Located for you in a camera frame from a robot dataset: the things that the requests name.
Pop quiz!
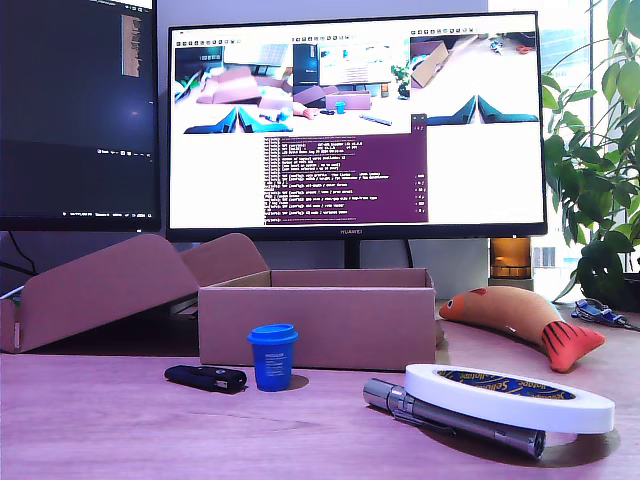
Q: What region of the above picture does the white tape roll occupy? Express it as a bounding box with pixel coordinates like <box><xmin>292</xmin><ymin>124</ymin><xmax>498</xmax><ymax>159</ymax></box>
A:
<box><xmin>404</xmin><ymin>363</ymin><xmax>616</xmax><ymax>434</ymax></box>

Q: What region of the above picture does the silver metal flashlight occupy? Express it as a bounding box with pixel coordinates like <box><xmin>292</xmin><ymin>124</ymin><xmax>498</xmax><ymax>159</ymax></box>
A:
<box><xmin>362</xmin><ymin>378</ymin><xmax>547</xmax><ymax>460</ymax></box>

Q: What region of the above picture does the black monitor stand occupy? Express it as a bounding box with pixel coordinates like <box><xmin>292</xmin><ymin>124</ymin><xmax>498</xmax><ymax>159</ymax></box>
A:
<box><xmin>343</xmin><ymin>238</ymin><xmax>362</xmax><ymax>271</ymax></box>

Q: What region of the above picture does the Huawei monitor with bright screen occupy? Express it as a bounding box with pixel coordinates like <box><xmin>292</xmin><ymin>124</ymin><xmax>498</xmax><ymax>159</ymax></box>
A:
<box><xmin>165</xmin><ymin>10</ymin><xmax>549</xmax><ymax>242</ymax></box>

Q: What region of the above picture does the brown cardboard box with lid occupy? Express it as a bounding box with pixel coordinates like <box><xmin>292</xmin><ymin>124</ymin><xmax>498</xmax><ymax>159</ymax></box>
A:
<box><xmin>0</xmin><ymin>232</ymin><xmax>437</xmax><ymax>372</ymax></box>

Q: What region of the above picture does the blue and white small tool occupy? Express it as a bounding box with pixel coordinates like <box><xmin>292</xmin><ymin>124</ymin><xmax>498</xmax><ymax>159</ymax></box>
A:
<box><xmin>572</xmin><ymin>298</ymin><xmax>626</xmax><ymax>326</ymax></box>

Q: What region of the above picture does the small blue lidded cup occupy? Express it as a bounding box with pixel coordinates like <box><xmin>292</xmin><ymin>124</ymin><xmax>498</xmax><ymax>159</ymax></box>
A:
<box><xmin>247</xmin><ymin>323</ymin><xmax>300</xmax><ymax>393</ymax></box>

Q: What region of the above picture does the green leafy plant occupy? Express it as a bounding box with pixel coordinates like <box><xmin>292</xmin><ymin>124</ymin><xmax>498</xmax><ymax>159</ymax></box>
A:
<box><xmin>542</xmin><ymin>0</ymin><xmax>640</xmax><ymax>306</ymax></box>

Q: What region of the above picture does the dark computer monitor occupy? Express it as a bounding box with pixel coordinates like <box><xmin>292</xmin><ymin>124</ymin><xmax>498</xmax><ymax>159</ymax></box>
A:
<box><xmin>0</xmin><ymin>0</ymin><xmax>162</xmax><ymax>233</ymax></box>

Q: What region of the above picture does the orange fish plush toy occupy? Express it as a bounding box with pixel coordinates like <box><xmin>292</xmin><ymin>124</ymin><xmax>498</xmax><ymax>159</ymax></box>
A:
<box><xmin>438</xmin><ymin>286</ymin><xmax>606</xmax><ymax>374</ymax></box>

